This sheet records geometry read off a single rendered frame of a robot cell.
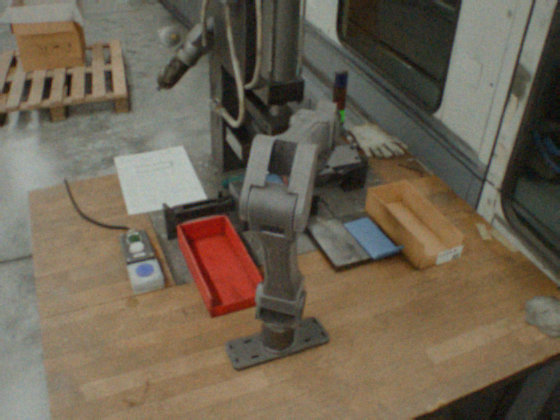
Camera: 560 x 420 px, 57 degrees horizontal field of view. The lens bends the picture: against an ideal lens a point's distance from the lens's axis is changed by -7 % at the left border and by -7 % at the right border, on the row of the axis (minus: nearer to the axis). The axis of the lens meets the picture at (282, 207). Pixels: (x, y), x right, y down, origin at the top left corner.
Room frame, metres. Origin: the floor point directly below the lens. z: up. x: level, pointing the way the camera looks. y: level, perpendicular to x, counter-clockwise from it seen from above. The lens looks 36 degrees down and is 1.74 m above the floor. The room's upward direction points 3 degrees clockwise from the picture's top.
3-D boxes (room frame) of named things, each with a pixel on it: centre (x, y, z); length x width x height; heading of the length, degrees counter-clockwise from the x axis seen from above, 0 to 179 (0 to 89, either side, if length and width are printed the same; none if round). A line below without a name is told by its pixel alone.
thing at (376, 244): (1.01, -0.22, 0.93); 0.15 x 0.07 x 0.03; 28
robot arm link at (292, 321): (0.71, 0.00, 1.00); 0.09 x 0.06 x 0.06; 75
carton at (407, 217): (1.07, -0.32, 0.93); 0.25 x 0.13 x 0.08; 25
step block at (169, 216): (1.02, 0.25, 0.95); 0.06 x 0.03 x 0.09; 115
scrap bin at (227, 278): (0.89, 0.13, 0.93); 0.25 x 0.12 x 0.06; 25
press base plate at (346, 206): (1.21, 0.03, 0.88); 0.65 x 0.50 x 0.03; 115
